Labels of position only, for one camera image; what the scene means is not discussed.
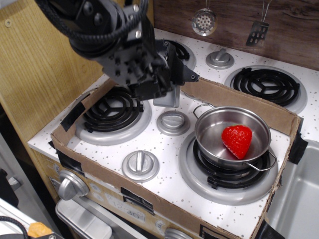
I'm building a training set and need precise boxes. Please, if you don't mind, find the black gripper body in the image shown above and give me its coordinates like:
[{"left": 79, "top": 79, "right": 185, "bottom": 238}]
[{"left": 156, "top": 42, "right": 199, "bottom": 86}]

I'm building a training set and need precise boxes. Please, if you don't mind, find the silver pepper shaker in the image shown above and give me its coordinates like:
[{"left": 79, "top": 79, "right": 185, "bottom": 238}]
[{"left": 153, "top": 85, "right": 180, "bottom": 108}]

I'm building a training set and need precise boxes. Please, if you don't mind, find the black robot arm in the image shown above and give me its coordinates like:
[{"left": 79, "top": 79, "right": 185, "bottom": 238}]
[{"left": 37, "top": 0, "right": 199, "bottom": 101}]

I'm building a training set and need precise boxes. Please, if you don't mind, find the back left black burner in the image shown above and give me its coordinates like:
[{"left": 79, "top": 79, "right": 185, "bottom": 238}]
[{"left": 156, "top": 39, "right": 196, "bottom": 70}]

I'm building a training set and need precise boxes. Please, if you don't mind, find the black burner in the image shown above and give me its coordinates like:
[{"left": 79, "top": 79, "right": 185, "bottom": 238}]
[
  {"left": 156, "top": 39, "right": 196, "bottom": 70},
  {"left": 75, "top": 87, "right": 152, "bottom": 146},
  {"left": 178, "top": 133, "right": 278, "bottom": 206},
  {"left": 224, "top": 65, "right": 308, "bottom": 114}
]

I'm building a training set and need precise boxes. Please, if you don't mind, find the middle silver stove knob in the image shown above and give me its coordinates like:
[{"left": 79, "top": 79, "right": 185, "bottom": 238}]
[{"left": 157, "top": 111, "right": 190, "bottom": 136}]

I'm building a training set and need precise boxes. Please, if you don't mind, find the silver stove knob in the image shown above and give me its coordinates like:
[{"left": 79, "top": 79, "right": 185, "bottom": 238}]
[
  {"left": 206, "top": 48, "right": 235, "bottom": 69},
  {"left": 122, "top": 150, "right": 160, "bottom": 183},
  {"left": 157, "top": 111, "right": 190, "bottom": 136}
]

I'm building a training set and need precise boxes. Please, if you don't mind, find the back silver stove knob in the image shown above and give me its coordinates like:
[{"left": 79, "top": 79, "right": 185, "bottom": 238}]
[{"left": 206, "top": 48, "right": 235, "bottom": 69}]

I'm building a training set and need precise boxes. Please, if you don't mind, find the hanging round metal strainer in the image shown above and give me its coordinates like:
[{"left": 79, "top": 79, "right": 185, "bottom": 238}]
[{"left": 191, "top": 0, "right": 217, "bottom": 36}]

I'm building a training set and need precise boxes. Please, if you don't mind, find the small steel pot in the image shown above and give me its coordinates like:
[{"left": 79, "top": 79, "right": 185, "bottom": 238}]
[{"left": 194, "top": 103, "right": 275, "bottom": 172}]

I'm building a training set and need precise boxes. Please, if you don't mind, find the front left black burner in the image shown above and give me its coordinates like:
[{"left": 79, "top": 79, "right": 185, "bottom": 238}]
[{"left": 75, "top": 87, "right": 152, "bottom": 146}]

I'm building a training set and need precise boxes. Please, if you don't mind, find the red toy strawberry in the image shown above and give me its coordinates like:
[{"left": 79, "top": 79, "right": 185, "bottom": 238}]
[{"left": 221, "top": 124, "right": 252, "bottom": 160}]

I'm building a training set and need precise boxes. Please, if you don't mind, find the hanging metal slotted spatula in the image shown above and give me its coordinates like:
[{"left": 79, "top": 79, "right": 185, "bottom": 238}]
[{"left": 246, "top": 0, "right": 272, "bottom": 47}]

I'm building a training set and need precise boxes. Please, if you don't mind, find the front silver stove knob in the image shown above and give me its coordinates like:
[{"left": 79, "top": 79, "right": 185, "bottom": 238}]
[{"left": 122, "top": 150, "right": 160, "bottom": 183}]

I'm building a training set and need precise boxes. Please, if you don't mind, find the back right black burner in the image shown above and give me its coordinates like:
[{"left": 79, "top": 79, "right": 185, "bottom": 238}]
[{"left": 224, "top": 65, "right": 308, "bottom": 114}]

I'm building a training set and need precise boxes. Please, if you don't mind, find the front right black burner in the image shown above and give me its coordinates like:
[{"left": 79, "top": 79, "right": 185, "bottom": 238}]
[{"left": 178, "top": 133, "right": 278, "bottom": 206}]

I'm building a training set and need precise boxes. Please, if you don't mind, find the silver oven dial knob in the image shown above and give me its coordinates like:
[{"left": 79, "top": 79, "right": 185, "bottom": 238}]
[{"left": 58, "top": 170, "right": 89, "bottom": 201}]

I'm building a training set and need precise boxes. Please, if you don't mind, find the bottom silver oven knob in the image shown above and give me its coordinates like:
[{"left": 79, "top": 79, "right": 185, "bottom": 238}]
[{"left": 164, "top": 228, "right": 192, "bottom": 239}]

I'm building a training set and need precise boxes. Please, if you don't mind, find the grey toy sink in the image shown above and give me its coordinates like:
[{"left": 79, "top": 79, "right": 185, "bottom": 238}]
[{"left": 264, "top": 140, "right": 319, "bottom": 239}]

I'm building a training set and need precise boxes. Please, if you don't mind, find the orange object at bottom left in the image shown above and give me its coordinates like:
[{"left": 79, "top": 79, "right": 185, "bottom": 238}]
[{"left": 27, "top": 222, "right": 52, "bottom": 238}]

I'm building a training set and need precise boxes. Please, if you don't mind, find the cardboard box frame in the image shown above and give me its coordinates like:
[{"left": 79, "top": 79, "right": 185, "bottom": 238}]
[{"left": 51, "top": 70, "right": 307, "bottom": 239}]

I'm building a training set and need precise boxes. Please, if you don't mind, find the silver oven door handle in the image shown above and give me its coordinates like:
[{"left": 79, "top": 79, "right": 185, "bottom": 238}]
[{"left": 55, "top": 200, "right": 113, "bottom": 239}]

